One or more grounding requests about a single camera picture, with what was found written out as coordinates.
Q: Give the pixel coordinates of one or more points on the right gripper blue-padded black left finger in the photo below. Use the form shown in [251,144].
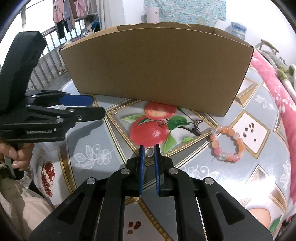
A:
[95,210]

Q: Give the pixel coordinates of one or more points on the pink floral blanket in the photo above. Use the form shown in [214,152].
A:
[279,109]

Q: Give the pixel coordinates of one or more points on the brown cardboard box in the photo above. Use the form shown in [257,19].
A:
[190,66]

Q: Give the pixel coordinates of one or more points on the hanging clothes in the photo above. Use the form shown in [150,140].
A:
[66,11]

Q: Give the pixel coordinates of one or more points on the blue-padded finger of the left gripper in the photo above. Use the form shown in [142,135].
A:
[75,100]

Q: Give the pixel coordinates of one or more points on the beige trouser leg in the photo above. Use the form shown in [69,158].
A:
[25,206]

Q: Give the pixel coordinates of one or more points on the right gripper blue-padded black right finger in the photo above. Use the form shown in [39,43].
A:
[204,210]

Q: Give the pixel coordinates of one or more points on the teal patterned cloth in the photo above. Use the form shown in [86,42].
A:
[202,12]

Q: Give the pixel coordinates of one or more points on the floral fruit-print tablecloth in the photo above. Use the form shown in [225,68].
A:
[228,149]

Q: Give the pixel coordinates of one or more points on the metal balcony railing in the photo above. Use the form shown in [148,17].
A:
[51,72]

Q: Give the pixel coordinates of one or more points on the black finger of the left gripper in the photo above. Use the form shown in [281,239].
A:
[87,113]

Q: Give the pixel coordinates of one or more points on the person's left hand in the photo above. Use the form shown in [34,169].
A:
[21,158]

